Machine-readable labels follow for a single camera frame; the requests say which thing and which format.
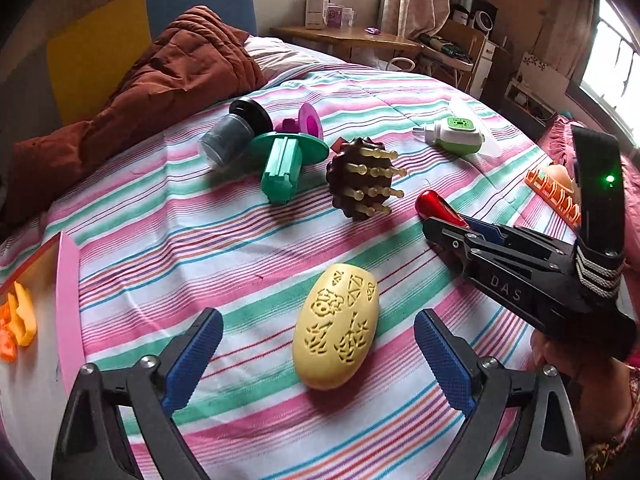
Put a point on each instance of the yellow-orange plastic piece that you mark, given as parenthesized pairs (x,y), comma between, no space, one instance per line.
(24,317)

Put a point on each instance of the side window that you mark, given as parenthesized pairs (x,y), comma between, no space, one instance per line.
(612,55)

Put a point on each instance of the white carton box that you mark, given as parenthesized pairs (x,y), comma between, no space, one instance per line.
(316,7)

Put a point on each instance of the multicolour padded headboard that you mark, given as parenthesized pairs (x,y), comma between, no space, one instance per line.
(95,55)

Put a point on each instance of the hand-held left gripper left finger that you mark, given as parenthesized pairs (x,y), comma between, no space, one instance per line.
(192,365)

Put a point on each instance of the person's right forearm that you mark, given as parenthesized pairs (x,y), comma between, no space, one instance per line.
(622,450)

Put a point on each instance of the peach round object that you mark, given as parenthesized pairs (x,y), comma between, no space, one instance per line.
(559,176)

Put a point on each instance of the striped bed sheet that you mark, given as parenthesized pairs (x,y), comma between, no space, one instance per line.
(200,260)

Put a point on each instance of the green and white plug-in repellent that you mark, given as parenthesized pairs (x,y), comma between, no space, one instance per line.
(457,132)

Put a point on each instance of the wooden desk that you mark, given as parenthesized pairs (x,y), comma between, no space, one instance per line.
(350,39)

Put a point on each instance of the pink ruffled cloth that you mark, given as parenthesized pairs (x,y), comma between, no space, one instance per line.
(557,137)

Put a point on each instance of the green plastic flanged stand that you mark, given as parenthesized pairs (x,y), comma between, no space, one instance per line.
(285,165)

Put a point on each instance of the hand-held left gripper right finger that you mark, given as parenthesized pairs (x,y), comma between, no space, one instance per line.
(442,360)

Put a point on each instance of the pinkish white pillow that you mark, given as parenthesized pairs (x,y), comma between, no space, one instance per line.
(290,57)

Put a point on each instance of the yellow egg-shaped perforated case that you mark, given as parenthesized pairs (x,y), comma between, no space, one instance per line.
(335,327)

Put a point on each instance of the cardboard box with leaf print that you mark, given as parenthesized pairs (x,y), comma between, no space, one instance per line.
(542,70)

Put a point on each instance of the brown quilt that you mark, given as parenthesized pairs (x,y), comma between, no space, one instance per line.
(150,95)

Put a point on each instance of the brown massage comb with pegs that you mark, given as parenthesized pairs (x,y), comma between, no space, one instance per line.
(357,180)

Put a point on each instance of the person's right hand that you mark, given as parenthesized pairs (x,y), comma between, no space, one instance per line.
(600,390)

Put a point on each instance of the white round fan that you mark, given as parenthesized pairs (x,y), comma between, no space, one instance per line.
(484,16)

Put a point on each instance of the orange plastic rack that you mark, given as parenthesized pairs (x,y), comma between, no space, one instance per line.
(555,195)

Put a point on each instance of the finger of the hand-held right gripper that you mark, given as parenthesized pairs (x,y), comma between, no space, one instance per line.
(492,232)
(450,240)

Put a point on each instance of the pink-rimmed tray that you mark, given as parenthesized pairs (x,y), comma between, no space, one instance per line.
(67,310)

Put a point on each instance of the grey cup with black lid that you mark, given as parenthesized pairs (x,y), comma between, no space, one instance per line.
(227,137)

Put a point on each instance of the small magenta plastic piece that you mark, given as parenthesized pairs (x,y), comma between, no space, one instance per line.
(305,124)

